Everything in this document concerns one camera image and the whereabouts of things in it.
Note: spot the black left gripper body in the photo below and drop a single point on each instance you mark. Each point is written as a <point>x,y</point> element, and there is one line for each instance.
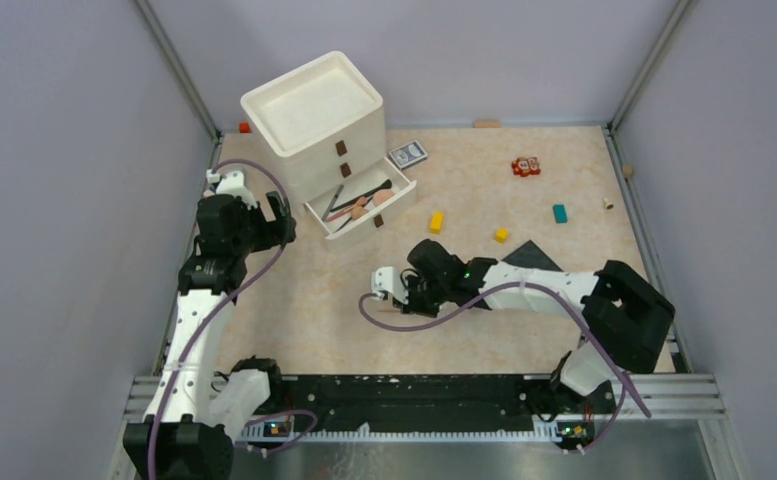
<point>256,233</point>

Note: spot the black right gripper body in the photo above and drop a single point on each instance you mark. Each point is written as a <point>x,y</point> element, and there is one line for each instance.
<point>424,296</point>

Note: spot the peach powder puff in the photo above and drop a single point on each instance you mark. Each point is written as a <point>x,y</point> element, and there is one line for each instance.
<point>382,196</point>

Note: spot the beige makeup sponge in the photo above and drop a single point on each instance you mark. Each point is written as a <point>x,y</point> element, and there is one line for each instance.
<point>358,212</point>

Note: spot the black makeup brush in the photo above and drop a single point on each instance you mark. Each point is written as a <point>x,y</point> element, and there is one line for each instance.
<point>386,185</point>

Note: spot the silver eyeliner pencil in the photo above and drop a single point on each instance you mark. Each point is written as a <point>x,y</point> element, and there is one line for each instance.
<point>332,203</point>

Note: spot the white plastic drawer organizer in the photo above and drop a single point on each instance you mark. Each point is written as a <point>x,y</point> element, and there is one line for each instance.
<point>321,125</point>

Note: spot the thin black pencil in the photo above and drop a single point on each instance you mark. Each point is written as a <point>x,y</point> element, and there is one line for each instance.
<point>345,224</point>

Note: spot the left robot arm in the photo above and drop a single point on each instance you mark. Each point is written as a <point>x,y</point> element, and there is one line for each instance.
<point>181,435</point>

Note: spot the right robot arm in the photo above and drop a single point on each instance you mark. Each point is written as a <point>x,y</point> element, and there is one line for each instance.
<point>623,318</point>

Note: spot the yellow rectangular toy block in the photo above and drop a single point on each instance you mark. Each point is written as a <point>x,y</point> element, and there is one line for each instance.
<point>436,222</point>

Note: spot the small yellow cube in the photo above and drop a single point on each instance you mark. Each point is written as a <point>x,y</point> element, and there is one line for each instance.
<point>501,235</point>

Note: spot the dark green building baseplate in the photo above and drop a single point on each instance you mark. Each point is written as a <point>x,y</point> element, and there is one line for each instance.
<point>530,255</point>

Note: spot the blue playing card deck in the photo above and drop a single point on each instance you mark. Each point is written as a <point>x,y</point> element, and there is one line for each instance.
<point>408,155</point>

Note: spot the teal toy block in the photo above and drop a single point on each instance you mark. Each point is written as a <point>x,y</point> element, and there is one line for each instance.
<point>560,214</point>

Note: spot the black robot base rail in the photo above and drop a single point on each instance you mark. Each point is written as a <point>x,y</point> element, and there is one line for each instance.
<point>478,403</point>

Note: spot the wooden block at wall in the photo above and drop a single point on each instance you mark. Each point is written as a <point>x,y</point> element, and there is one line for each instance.
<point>486,124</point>

